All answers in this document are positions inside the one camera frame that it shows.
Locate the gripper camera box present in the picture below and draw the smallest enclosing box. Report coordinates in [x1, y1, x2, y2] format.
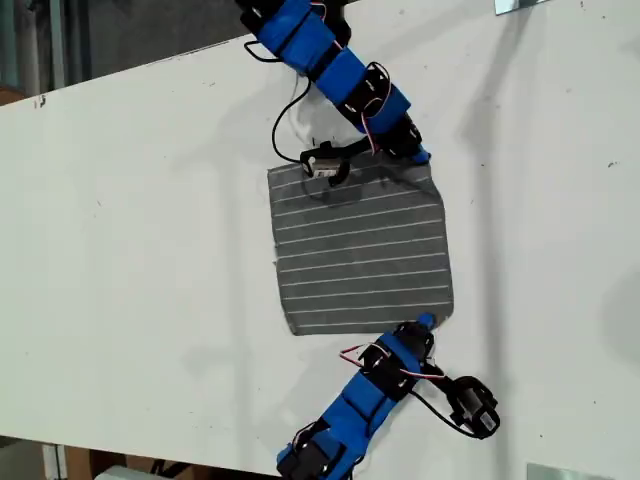
[299, 141, 351, 187]
[449, 375, 501, 440]

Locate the small shiny metal bracket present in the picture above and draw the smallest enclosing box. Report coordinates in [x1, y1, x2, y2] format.
[493, 0, 549, 16]

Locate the brown cardboard box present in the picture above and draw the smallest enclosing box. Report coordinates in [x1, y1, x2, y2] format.
[64, 446, 151, 480]

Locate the white rounded object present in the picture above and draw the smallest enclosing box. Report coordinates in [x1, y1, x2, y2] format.
[97, 464, 156, 480]

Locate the camera black cable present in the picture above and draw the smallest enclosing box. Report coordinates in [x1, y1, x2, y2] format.
[243, 39, 314, 164]
[407, 389, 489, 441]

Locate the grey striped square towel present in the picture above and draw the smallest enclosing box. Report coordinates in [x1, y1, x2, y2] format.
[266, 149, 455, 337]

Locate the camera black stalk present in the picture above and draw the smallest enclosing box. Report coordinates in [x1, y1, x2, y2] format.
[339, 137, 384, 161]
[414, 367, 459, 396]

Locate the white table leg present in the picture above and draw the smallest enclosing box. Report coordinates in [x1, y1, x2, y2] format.
[42, 443, 69, 480]

